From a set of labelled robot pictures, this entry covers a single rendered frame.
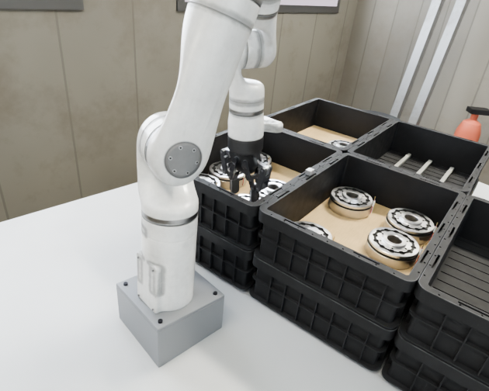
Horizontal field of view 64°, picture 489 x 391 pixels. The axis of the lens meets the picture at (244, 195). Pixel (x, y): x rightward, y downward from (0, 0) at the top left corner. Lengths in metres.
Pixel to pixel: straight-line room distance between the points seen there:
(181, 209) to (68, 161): 1.84
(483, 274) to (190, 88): 0.69
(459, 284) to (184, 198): 0.56
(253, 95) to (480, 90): 2.80
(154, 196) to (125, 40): 1.80
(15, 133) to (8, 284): 1.38
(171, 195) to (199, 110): 0.15
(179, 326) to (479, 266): 0.62
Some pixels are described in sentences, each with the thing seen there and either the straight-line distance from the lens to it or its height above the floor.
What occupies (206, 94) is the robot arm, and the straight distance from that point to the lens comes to 0.54.
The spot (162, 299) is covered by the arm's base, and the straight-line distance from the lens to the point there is 0.70.
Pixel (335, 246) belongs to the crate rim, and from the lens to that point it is 0.67.
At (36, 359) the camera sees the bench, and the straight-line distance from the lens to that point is 0.82.
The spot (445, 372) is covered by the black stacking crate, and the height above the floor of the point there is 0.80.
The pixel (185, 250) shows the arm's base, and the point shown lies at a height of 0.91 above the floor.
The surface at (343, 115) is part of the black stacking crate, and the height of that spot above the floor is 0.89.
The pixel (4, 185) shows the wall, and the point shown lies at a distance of 2.36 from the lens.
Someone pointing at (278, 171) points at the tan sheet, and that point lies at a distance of 1.11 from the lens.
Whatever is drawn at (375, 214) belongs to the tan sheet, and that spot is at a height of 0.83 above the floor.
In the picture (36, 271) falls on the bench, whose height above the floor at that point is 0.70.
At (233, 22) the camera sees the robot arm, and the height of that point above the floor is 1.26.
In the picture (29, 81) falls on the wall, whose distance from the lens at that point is 2.22.
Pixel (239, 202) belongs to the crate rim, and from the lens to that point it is 0.75.
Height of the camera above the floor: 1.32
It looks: 30 degrees down
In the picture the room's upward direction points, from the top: 6 degrees clockwise
